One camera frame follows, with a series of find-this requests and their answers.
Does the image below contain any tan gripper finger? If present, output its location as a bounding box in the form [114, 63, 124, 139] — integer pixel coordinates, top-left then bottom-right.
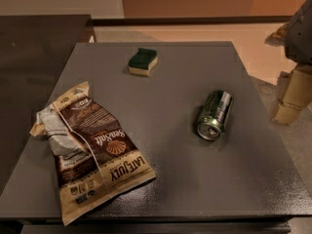
[272, 63, 312, 125]
[264, 23, 289, 47]

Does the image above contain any dark side cabinet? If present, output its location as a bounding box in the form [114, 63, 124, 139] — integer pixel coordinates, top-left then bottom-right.
[0, 15, 94, 193]

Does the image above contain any green and yellow sponge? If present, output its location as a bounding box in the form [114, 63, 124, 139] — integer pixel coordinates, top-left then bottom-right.
[128, 48, 158, 77]

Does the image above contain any brown chip bag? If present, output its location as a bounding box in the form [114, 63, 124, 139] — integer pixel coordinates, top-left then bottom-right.
[30, 82, 156, 225]

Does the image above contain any green soda can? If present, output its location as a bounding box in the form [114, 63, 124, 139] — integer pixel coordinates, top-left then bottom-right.
[196, 90, 233, 141]

